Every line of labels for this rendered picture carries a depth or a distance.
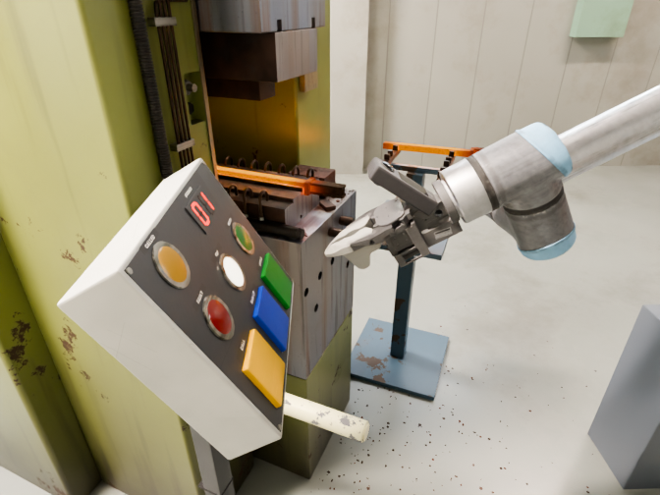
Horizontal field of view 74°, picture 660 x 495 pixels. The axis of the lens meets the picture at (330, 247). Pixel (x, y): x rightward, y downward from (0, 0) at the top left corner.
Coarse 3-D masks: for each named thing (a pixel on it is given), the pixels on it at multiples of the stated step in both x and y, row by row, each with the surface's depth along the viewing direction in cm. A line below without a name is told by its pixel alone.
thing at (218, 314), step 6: (210, 306) 51; (216, 306) 52; (222, 306) 53; (210, 312) 50; (216, 312) 51; (222, 312) 53; (210, 318) 50; (216, 318) 51; (222, 318) 52; (228, 318) 53; (216, 324) 50; (222, 324) 51; (228, 324) 53; (222, 330) 51; (228, 330) 52
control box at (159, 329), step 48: (192, 192) 61; (144, 240) 46; (192, 240) 55; (96, 288) 41; (144, 288) 42; (192, 288) 50; (240, 288) 60; (96, 336) 44; (144, 336) 44; (192, 336) 46; (240, 336) 55; (288, 336) 68; (144, 384) 48; (192, 384) 48; (240, 384) 50; (240, 432) 52
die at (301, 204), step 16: (224, 176) 121; (288, 176) 123; (240, 192) 115; (256, 192) 112; (272, 192) 112; (288, 192) 112; (240, 208) 111; (256, 208) 109; (272, 208) 107; (288, 208) 107; (304, 208) 116; (288, 224) 109
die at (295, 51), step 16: (208, 32) 93; (224, 32) 91; (272, 32) 87; (288, 32) 92; (304, 32) 98; (208, 48) 94; (224, 48) 93; (240, 48) 91; (256, 48) 90; (272, 48) 89; (288, 48) 93; (304, 48) 100; (208, 64) 96; (224, 64) 95; (240, 64) 93; (256, 64) 92; (272, 64) 90; (288, 64) 94; (304, 64) 101; (256, 80) 93; (272, 80) 92
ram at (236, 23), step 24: (216, 0) 84; (240, 0) 82; (264, 0) 82; (288, 0) 89; (312, 0) 99; (216, 24) 86; (240, 24) 84; (264, 24) 83; (288, 24) 91; (312, 24) 102
